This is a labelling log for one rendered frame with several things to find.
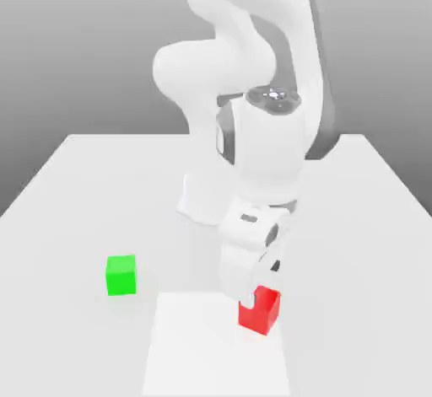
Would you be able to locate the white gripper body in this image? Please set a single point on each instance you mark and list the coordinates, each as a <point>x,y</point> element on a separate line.
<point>236,269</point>

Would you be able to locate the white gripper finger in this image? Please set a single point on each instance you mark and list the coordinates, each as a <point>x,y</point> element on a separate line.
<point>247,298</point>

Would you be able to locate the small red cube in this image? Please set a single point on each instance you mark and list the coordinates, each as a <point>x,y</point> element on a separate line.
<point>263,316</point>

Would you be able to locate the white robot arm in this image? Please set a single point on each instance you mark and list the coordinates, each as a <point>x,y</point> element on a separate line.
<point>266,154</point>

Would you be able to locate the small green cube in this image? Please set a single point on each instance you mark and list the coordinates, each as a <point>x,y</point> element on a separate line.
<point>120,275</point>

